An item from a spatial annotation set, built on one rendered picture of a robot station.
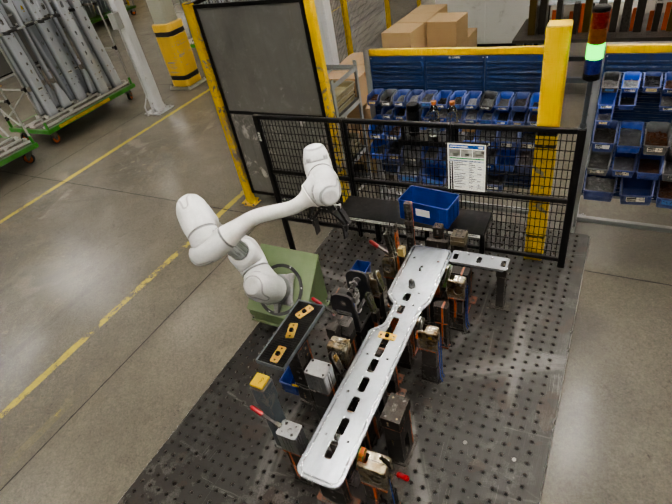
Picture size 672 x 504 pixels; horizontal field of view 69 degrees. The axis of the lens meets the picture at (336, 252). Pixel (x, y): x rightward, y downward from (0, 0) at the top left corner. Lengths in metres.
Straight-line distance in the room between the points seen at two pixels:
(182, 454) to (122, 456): 1.13
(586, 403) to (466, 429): 1.18
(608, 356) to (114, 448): 3.22
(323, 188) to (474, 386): 1.23
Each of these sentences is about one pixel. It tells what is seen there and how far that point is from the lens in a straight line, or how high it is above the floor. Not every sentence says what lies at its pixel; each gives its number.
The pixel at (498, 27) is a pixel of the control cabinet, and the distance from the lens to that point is 8.64.
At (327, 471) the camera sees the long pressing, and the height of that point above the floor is 1.00.
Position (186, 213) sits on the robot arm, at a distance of 2.09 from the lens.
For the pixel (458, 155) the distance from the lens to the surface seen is 2.74.
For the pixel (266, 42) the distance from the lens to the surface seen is 4.29.
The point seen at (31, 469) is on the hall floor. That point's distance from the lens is 3.94.
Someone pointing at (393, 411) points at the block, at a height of 1.03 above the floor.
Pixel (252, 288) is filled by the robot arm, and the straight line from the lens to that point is 2.51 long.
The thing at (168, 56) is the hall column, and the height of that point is 0.59.
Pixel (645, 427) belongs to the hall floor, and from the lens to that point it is 3.33.
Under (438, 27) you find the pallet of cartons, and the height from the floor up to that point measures 0.98.
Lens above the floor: 2.68
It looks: 38 degrees down
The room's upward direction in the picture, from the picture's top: 12 degrees counter-clockwise
